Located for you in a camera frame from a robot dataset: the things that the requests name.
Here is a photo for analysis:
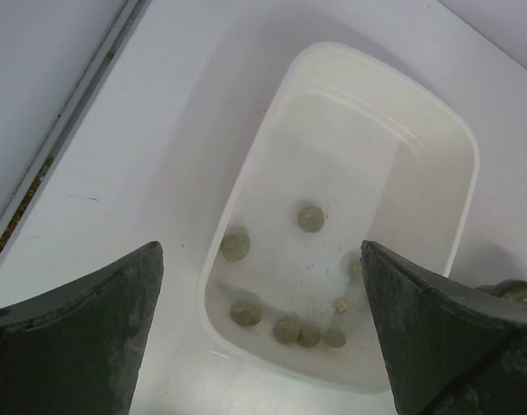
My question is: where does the green clump in white tray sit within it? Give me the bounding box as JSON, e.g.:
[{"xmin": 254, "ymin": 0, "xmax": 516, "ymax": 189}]
[
  {"xmin": 297, "ymin": 322, "xmax": 321, "ymax": 348},
  {"xmin": 220, "ymin": 233, "xmax": 251, "ymax": 262},
  {"xmin": 321, "ymin": 328, "xmax": 347, "ymax": 348},
  {"xmin": 297, "ymin": 205, "xmax": 325, "ymax": 233},
  {"xmin": 272, "ymin": 315, "xmax": 302, "ymax": 345},
  {"xmin": 347, "ymin": 259, "xmax": 363, "ymax": 283},
  {"xmin": 230, "ymin": 300, "xmax": 263, "ymax": 327}
]

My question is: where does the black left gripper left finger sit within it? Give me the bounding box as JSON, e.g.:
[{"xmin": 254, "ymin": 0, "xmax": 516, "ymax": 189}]
[{"xmin": 0, "ymin": 241, "xmax": 163, "ymax": 414}]

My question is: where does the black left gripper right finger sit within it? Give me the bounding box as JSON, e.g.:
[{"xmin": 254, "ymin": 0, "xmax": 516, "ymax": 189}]
[{"xmin": 361, "ymin": 241, "xmax": 527, "ymax": 414}]

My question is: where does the white plastic waste tray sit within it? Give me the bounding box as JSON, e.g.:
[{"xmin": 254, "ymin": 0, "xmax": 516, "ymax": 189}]
[{"xmin": 196, "ymin": 42, "xmax": 479, "ymax": 393}]

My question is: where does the small beige litter lump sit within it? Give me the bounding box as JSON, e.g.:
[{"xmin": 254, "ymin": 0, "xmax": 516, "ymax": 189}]
[{"xmin": 333, "ymin": 297, "xmax": 348, "ymax": 314}]

